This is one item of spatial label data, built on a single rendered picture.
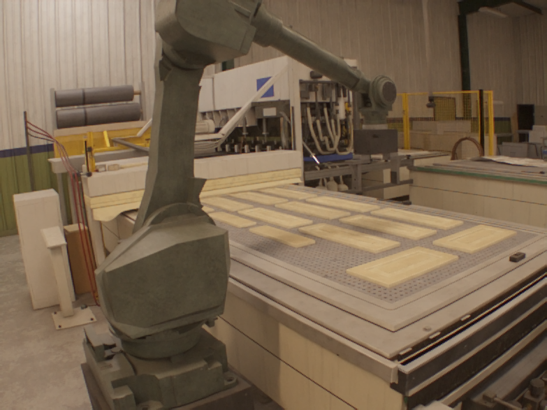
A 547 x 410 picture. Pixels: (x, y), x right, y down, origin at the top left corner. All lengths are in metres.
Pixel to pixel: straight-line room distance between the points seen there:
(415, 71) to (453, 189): 7.22
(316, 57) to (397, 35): 10.53
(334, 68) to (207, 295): 1.23
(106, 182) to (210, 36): 2.49
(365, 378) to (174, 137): 1.23
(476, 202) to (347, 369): 4.57
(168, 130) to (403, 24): 11.31
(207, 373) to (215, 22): 1.33
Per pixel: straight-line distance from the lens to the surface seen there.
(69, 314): 4.17
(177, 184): 1.96
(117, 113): 7.60
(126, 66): 8.53
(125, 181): 4.02
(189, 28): 1.67
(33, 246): 4.35
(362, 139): 2.41
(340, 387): 1.72
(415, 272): 1.97
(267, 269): 2.11
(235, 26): 1.76
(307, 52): 2.14
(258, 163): 4.55
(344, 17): 11.37
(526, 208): 5.65
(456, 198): 6.17
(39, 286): 4.45
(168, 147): 1.97
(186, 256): 1.59
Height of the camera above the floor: 1.55
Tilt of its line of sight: 11 degrees down
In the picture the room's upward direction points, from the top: 3 degrees counter-clockwise
